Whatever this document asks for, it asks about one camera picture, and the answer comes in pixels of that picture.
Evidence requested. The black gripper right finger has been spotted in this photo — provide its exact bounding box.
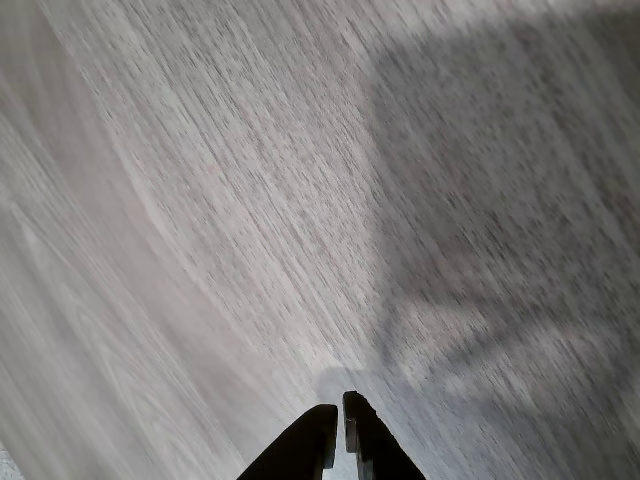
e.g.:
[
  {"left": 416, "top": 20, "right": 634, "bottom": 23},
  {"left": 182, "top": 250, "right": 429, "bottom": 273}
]
[{"left": 342, "top": 390, "right": 426, "bottom": 480}]

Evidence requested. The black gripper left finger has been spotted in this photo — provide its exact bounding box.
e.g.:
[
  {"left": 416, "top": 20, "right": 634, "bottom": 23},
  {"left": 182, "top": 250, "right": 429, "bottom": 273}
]
[{"left": 237, "top": 404, "right": 340, "bottom": 480}]

